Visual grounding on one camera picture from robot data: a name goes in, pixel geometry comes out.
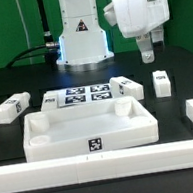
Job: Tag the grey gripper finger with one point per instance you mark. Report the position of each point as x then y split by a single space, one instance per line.
146 48
157 34

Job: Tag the white desk top tray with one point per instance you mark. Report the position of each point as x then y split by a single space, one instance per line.
100 126

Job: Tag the AprilTag marker sheet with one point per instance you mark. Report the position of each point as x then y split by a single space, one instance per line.
81 95

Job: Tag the white front obstacle bar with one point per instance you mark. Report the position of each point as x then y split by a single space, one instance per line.
98 166

